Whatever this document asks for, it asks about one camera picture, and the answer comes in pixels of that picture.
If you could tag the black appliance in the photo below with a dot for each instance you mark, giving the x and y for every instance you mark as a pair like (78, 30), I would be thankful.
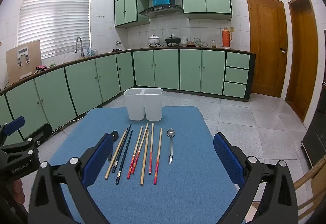
(315, 137)

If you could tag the black spoon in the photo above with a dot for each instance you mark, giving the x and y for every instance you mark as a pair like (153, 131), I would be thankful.
(115, 135)

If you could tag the stack of patterned bowls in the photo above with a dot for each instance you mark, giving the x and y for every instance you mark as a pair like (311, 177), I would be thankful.
(184, 42)

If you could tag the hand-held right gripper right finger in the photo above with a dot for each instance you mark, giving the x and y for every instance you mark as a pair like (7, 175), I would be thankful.
(226, 155)

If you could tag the bluish plastic bottle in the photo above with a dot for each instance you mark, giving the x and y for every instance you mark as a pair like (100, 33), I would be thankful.
(88, 52)

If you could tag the metal spoon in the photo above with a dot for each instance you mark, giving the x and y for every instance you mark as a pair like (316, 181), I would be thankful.
(171, 133)

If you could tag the small glass jar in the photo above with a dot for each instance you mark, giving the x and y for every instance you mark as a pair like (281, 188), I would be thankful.
(214, 44)

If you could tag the clear plastic bottle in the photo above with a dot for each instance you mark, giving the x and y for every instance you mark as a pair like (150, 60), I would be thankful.
(95, 52)

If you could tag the blue table mat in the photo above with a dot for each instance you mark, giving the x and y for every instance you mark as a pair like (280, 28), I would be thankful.
(186, 175)

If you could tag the pink cloth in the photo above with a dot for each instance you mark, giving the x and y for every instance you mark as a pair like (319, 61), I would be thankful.
(40, 68)

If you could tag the small green object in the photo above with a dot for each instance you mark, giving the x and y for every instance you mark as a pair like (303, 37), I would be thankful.
(52, 63)

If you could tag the white lidded pot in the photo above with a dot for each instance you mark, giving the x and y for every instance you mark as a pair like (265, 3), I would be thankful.
(154, 40)

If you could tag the row of wall hooks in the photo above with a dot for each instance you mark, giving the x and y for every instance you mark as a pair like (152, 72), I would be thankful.
(97, 17)

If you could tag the black range hood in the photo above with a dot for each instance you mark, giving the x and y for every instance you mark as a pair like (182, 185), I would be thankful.
(160, 10)

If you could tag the white window blind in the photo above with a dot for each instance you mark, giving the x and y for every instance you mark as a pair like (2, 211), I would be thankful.
(56, 17)

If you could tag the black wok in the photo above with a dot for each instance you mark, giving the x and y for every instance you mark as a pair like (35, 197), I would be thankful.
(173, 40)

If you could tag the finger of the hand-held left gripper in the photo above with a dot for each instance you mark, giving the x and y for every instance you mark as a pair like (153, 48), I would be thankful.
(25, 147)
(15, 124)

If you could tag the green base cabinet unit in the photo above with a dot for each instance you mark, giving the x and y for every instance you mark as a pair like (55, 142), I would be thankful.
(191, 71)

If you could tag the orange thermos flask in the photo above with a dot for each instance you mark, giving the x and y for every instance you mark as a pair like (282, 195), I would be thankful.
(226, 39)

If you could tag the patterned ceramic jar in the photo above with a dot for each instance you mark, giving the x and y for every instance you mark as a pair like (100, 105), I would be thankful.
(197, 42)

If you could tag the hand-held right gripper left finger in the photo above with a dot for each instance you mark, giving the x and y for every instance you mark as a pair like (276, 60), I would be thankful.
(98, 160)

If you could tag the white two-compartment utensil holder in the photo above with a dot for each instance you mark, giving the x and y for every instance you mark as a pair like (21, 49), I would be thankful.
(142, 109)

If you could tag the brown cardboard box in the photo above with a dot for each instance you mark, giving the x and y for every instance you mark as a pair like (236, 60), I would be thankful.
(33, 58)

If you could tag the metal gooseneck faucet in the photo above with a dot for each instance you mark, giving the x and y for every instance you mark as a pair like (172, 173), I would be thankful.
(82, 51)

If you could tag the person's left hand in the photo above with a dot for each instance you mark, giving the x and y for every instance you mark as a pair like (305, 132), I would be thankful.
(17, 186)

